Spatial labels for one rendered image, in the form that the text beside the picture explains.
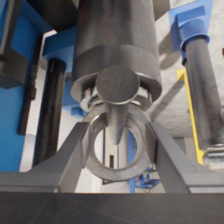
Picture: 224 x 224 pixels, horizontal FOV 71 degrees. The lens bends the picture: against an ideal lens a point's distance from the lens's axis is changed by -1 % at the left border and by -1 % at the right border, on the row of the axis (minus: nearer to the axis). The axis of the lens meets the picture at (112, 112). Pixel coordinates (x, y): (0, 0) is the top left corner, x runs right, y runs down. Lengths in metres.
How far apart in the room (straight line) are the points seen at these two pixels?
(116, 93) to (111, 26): 0.21
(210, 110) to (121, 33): 1.37
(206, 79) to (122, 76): 1.58
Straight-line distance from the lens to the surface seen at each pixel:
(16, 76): 0.56
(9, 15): 0.39
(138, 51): 0.33
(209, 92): 1.69
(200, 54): 1.88
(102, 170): 0.29
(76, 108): 2.94
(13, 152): 0.63
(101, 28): 0.36
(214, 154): 1.62
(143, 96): 0.32
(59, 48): 0.73
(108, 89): 0.17
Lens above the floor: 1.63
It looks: 19 degrees down
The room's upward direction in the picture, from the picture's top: 180 degrees counter-clockwise
